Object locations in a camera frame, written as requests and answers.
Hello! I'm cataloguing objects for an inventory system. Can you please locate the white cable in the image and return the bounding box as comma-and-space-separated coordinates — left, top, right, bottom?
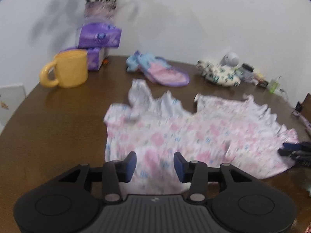
277, 87, 296, 110

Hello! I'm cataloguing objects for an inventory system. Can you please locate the blue pink purple garment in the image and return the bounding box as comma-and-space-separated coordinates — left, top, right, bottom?
126, 51, 190, 87

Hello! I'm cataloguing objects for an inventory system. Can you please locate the dark red box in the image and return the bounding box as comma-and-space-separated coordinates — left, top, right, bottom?
252, 77, 269, 88

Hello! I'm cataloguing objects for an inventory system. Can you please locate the black charger block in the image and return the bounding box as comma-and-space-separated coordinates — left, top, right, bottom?
242, 63, 254, 73

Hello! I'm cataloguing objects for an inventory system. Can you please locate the purple tissue pack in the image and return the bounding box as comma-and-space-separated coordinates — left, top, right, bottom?
60, 46, 110, 72
76, 22, 122, 48

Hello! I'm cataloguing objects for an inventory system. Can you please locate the grey tin box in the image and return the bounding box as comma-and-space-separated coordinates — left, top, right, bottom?
235, 67, 255, 83

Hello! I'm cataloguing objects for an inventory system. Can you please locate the white astronaut speaker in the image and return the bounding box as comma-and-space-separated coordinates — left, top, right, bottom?
220, 52, 239, 67

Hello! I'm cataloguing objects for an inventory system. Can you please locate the green spray bottle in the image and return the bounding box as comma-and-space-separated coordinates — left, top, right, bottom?
268, 76, 281, 94

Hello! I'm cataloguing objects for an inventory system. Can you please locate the pink floral baby dress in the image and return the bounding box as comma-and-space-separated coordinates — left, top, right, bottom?
104, 79, 298, 195

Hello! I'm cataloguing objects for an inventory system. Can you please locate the yellow ceramic mug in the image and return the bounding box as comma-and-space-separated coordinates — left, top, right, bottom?
39, 49, 88, 88

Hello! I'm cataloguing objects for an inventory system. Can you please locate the upper purple tissue pack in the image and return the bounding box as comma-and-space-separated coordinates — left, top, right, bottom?
76, 22, 122, 48

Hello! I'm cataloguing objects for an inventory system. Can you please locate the cream green-flower folded cloth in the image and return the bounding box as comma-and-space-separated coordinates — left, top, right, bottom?
196, 61, 241, 87

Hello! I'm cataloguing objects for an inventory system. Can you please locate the lower purple tissue pack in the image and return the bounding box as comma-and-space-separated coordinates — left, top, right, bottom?
60, 46, 110, 72

